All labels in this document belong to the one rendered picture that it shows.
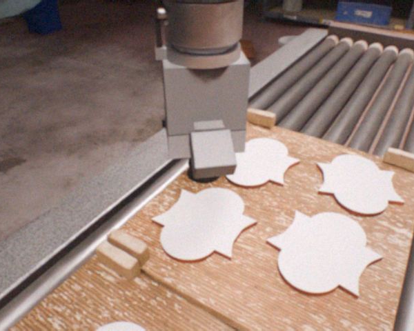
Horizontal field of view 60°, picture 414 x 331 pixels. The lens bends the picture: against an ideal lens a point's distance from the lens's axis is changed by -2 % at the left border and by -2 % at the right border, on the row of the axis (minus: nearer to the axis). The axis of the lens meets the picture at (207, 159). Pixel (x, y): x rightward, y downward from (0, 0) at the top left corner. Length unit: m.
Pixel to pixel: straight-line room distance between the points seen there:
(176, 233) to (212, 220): 0.05
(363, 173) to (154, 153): 0.37
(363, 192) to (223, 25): 0.36
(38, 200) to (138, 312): 1.75
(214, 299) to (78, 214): 0.26
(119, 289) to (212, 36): 0.30
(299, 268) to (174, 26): 0.31
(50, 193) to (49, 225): 1.58
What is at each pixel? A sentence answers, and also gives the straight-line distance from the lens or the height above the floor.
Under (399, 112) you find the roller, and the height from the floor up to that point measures 0.92.
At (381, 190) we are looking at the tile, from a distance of 0.61.
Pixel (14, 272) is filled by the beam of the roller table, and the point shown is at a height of 0.91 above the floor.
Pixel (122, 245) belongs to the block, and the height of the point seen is 0.96.
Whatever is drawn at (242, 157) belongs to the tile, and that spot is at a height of 0.94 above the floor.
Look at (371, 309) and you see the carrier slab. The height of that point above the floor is 0.94.
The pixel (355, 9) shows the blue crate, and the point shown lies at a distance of 4.93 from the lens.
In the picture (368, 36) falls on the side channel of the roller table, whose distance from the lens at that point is 1.41.
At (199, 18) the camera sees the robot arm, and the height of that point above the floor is 1.22.
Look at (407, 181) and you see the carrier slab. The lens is 0.67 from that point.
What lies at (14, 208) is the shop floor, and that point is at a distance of 2.15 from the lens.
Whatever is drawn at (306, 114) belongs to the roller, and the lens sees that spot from 0.85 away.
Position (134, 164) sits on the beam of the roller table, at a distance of 0.67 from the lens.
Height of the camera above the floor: 1.30
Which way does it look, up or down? 36 degrees down
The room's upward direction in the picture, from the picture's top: straight up
